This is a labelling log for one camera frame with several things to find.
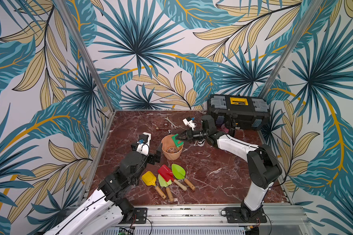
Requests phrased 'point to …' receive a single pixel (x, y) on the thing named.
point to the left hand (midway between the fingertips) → (153, 144)
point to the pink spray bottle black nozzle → (226, 127)
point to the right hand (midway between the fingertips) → (167, 147)
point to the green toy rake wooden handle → (176, 141)
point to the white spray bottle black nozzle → (201, 143)
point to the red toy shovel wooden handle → (167, 174)
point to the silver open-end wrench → (171, 123)
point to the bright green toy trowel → (180, 174)
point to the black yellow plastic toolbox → (253, 113)
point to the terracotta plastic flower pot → (170, 150)
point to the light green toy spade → (163, 183)
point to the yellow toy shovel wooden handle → (149, 178)
